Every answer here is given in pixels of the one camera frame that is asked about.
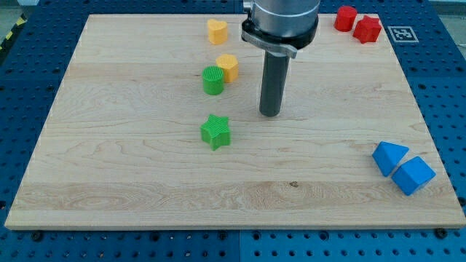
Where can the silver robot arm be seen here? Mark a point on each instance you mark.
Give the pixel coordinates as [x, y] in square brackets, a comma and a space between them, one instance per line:
[280, 27]

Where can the blue triangle block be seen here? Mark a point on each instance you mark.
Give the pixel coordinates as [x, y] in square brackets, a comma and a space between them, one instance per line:
[388, 155]

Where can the green star block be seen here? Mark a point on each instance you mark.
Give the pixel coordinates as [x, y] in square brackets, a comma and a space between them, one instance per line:
[215, 131]

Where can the green cylinder block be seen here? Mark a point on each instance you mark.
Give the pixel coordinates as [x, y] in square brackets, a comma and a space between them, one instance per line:
[213, 80]

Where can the yellow pentagon block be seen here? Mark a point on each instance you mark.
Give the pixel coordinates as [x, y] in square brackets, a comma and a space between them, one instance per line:
[230, 66]

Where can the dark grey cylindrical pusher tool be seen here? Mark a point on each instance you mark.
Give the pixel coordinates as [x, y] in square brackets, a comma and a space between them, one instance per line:
[273, 84]

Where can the light wooden board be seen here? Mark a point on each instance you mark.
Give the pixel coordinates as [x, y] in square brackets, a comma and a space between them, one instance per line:
[121, 148]

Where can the yellow heart block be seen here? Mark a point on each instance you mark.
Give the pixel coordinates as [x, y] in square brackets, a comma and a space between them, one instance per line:
[217, 31]

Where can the red cylinder block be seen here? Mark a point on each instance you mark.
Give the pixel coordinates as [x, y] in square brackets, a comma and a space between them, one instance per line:
[345, 18]

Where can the red star block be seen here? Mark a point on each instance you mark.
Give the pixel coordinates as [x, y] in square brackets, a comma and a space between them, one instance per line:
[367, 29]

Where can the blue cube block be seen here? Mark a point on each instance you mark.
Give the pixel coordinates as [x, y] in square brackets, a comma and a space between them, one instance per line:
[413, 175]

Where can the white fiducial marker tag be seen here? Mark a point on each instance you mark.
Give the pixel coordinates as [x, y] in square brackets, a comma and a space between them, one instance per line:
[402, 34]

